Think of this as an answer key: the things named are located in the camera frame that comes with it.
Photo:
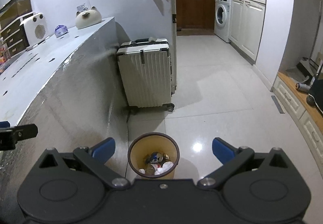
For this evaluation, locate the white plastic bag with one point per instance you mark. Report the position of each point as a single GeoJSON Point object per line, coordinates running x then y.
{"type": "Point", "coordinates": [164, 168]}

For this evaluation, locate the glass fish tank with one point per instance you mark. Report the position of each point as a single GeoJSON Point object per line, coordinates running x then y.
{"type": "Point", "coordinates": [14, 9]}

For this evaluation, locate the white portable heater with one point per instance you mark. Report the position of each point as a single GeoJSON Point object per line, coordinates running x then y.
{"type": "Point", "coordinates": [34, 29]}

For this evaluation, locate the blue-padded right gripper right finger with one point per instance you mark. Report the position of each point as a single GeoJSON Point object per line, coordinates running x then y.
{"type": "Point", "coordinates": [234, 161]}

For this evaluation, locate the black drawer cabinet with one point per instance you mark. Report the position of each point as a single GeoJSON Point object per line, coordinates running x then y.
{"type": "Point", "coordinates": [13, 37]}

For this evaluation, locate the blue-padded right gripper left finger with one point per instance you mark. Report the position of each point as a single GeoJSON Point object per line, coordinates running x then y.
{"type": "Point", "coordinates": [94, 160]}

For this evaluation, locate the white cat-shaped ceramic lamp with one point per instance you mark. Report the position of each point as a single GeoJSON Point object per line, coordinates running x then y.
{"type": "Point", "coordinates": [88, 18]}

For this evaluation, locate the white front-load washing machine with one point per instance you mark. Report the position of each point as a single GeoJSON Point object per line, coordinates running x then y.
{"type": "Point", "coordinates": [222, 19]}

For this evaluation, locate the clear plastic water bottle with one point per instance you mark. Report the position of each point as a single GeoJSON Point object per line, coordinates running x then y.
{"type": "Point", "coordinates": [149, 169]}

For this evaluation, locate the crushed blue soda can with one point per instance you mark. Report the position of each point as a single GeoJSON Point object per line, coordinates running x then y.
{"type": "Point", "coordinates": [155, 157]}

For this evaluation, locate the white kitchen cabinets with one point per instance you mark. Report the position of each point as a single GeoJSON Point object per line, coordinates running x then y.
{"type": "Point", "coordinates": [247, 19]}

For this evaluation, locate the blue tissue pack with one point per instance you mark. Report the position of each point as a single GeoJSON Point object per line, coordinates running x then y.
{"type": "Point", "coordinates": [60, 30]}

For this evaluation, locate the white ribbed suitcase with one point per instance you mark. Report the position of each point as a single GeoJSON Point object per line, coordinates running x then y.
{"type": "Point", "coordinates": [146, 72]}

